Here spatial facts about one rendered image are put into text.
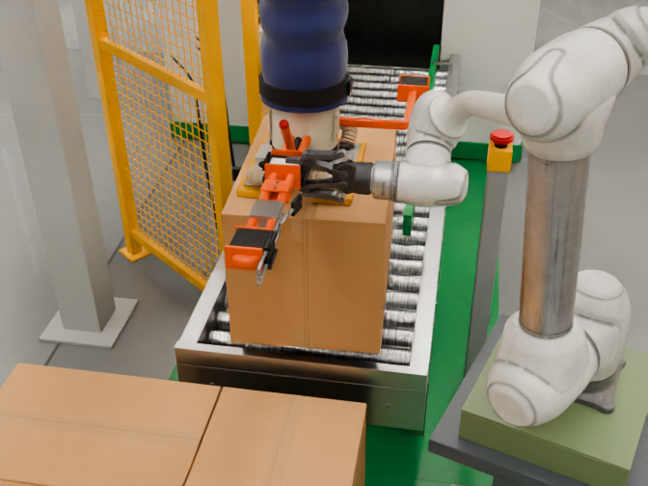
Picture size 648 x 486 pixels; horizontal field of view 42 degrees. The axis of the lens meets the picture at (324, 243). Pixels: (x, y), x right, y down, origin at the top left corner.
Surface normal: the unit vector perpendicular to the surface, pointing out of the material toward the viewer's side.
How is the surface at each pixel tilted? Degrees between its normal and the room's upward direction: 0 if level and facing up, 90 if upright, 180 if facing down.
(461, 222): 0
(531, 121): 83
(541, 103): 87
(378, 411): 90
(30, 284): 0
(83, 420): 0
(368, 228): 88
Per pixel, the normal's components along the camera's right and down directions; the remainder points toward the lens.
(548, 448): -0.47, 0.50
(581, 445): -0.02, -0.80
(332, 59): 0.63, 0.18
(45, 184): -0.17, 0.55
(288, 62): -0.37, 0.24
